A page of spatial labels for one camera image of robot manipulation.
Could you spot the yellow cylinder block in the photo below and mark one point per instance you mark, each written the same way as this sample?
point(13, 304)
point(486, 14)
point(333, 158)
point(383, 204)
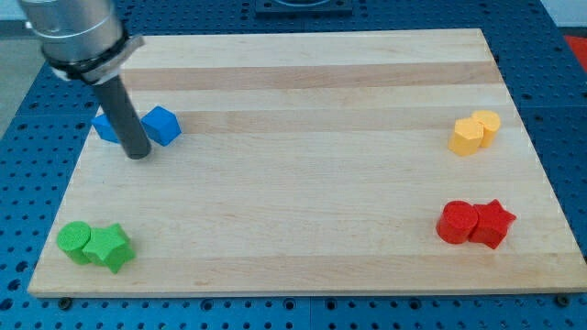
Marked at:
point(491, 123)

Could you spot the blue triangle block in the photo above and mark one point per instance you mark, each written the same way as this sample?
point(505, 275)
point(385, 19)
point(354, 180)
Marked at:
point(104, 129)

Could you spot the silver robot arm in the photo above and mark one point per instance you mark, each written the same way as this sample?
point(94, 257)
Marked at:
point(85, 40)

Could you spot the yellow hexagon block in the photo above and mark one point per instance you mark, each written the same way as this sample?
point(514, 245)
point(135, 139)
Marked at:
point(466, 136)

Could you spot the wooden board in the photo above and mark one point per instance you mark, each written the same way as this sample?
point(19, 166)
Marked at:
point(314, 164)

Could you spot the blue cube block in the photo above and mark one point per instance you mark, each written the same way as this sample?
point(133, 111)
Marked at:
point(161, 125)

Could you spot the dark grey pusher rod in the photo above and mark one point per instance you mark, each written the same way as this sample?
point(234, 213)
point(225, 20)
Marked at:
point(123, 118)

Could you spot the red cylinder block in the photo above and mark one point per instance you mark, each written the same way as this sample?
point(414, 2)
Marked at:
point(456, 222)

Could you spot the green cylinder block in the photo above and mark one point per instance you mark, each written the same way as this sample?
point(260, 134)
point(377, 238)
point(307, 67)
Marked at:
point(72, 239)

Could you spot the red star block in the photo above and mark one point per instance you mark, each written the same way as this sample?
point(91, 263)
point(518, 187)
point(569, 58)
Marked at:
point(493, 224)

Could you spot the green star block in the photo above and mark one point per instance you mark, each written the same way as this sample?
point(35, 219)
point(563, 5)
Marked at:
point(109, 247)

